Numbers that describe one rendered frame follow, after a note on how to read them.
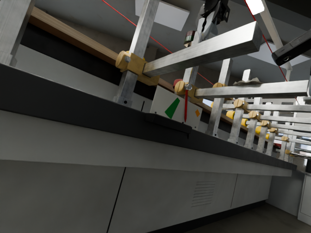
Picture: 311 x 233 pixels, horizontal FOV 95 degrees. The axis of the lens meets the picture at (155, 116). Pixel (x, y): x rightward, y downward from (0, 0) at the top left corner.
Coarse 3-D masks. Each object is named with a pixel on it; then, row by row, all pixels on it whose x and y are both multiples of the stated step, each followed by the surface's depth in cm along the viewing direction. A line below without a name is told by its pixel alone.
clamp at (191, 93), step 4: (176, 84) 57; (180, 84) 55; (184, 84) 54; (176, 88) 56; (180, 88) 55; (192, 88) 57; (196, 88) 58; (180, 92) 55; (184, 92) 55; (188, 92) 56; (192, 92) 57; (188, 96) 57; (192, 96) 57; (192, 100) 61; (196, 100) 59; (200, 100) 60
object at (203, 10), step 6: (210, 0) 50; (216, 0) 47; (222, 0) 49; (228, 0) 54; (204, 6) 51; (210, 6) 49; (222, 6) 50; (228, 6) 51; (204, 12) 50; (210, 12) 50; (222, 12) 51; (228, 12) 52; (222, 18) 51; (216, 24) 54
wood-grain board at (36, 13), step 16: (32, 16) 40; (48, 16) 41; (64, 32) 44; (80, 32) 47; (80, 48) 52; (96, 48) 50; (112, 64) 59; (160, 80) 68; (208, 112) 100; (240, 128) 129
